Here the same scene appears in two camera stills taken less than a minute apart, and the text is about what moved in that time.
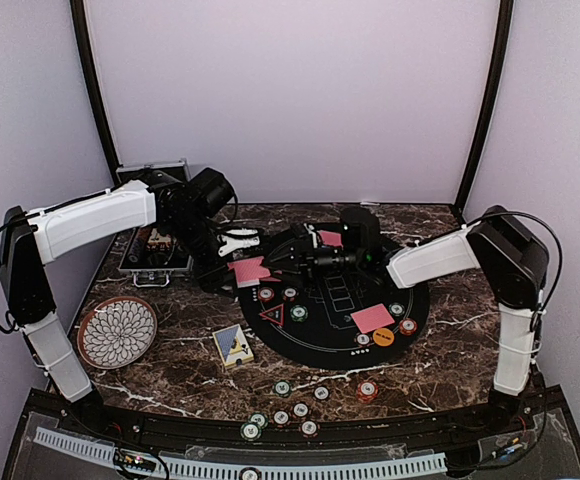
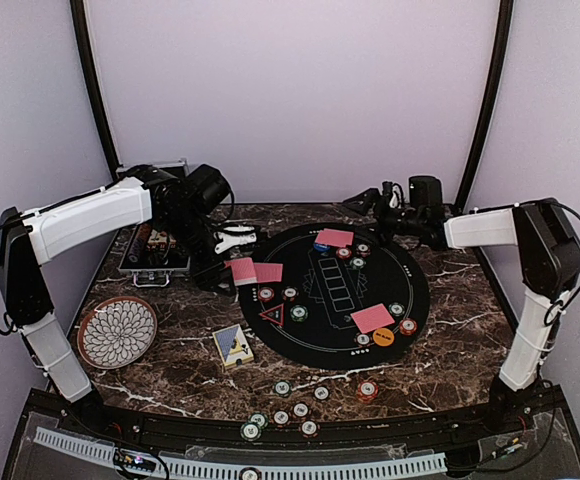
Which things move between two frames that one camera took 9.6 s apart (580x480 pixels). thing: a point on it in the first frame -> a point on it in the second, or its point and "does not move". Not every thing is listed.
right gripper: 304,263 -> 371,197
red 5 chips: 407,326 does not move
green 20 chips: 299,313 does not move
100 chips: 290,293 does not move
